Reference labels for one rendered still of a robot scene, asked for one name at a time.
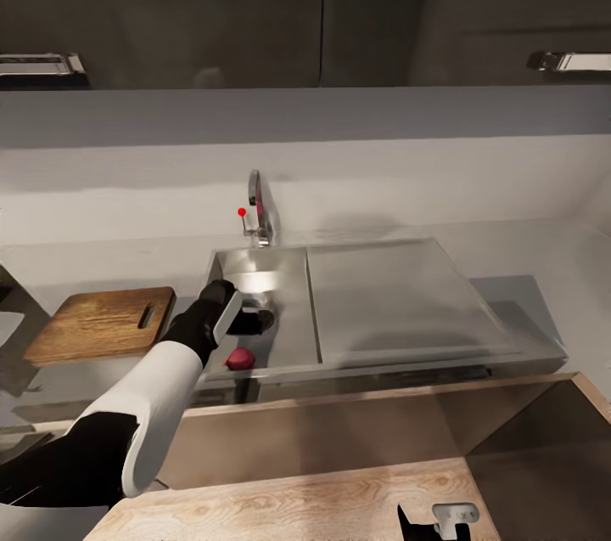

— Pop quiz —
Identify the cutting board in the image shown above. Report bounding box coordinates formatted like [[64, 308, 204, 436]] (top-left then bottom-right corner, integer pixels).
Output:
[[24, 286, 175, 363]]

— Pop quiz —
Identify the vidalia onion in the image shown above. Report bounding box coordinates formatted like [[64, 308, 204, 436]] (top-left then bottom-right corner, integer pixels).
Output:
[[221, 347, 256, 370]]

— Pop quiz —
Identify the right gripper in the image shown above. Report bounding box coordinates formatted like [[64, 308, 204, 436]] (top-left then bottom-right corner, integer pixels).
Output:
[[397, 506, 471, 541]]

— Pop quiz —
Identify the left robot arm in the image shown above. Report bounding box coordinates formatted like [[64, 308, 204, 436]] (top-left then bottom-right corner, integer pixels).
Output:
[[0, 280, 267, 541]]

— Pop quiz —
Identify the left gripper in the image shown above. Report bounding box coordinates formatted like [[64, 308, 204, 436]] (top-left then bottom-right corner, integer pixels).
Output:
[[227, 308, 264, 335]]

